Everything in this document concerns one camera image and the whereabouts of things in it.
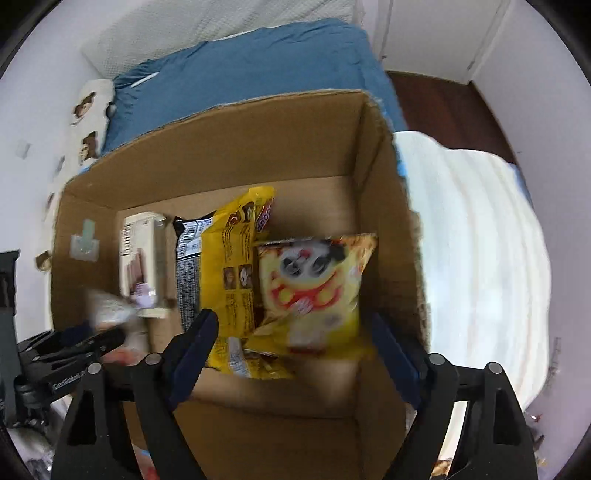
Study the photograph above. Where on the white snack packet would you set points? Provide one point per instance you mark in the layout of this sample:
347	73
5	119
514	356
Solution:
111	309

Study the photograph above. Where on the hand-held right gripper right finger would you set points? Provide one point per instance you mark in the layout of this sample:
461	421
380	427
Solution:
395	360

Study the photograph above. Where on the yellow snack packet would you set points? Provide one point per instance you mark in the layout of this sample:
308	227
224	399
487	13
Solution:
228	258

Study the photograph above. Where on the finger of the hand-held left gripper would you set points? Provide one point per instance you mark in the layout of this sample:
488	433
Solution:
78	330
92	346

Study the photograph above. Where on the cream striped blanket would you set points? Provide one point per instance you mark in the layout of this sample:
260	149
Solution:
480	258

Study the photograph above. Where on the dark grey object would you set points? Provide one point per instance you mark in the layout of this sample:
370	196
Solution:
8	286

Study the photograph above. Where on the white strip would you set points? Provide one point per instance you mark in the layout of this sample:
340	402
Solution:
144	79

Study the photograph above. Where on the white textured pillow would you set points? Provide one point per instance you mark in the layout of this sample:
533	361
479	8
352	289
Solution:
207	27

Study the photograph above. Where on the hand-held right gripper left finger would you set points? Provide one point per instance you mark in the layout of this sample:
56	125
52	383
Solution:
196	357

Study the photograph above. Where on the white door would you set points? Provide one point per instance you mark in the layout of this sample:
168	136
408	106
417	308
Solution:
434	32

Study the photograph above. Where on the panda print snack packet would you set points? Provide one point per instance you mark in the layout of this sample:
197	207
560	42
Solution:
314	281

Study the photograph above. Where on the beige wafer box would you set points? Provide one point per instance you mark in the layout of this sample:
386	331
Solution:
143	254

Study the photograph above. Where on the blue bed sheet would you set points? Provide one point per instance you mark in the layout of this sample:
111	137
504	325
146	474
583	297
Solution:
254	64

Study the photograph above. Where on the black snack packet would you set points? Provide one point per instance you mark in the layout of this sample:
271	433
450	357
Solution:
189	263

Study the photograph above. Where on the brown cardboard box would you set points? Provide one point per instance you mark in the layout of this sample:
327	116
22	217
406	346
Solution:
258	138

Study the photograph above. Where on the bear print pillow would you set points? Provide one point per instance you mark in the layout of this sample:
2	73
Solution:
94	92

